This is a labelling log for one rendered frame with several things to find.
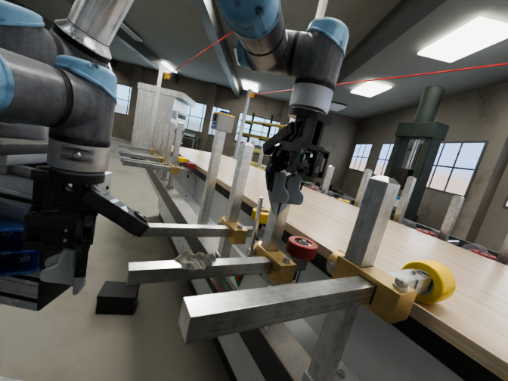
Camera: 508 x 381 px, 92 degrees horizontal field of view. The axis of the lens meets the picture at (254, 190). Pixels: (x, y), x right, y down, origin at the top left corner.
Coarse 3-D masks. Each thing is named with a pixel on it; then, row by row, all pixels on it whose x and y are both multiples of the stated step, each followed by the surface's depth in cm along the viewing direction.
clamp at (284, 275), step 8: (256, 248) 67; (264, 248) 65; (256, 256) 66; (272, 256) 61; (280, 256) 62; (272, 264) 60; (280, 264) 58; (272, 272) 60; (280, 272) 58; (288, 272) 59; (280, 280) 58; (288, 280) 60
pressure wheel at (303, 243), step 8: (288, 240) 66; (296, 240) 66; (304, 240) 66; (288, 248) 65; (296, 248) 63; (304, 248) 62; (312, 248) 63; (296, 256) 63; (304, 256) 62; (312, 256) 63; (296, 272) 67
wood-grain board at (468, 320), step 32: (192, 160) 191; (224, 160) 254; (256, 192) 123; (288, 224) 82; (320, 224) 91; (352, 224) 103; (384, 256) 71; (416, 256) 79; (448, 256) 88; (480, 256) 99; (480, 288) 64; (416, 320) 47; (448, 320) 45; (480, 320) 47; (480, 352) 39
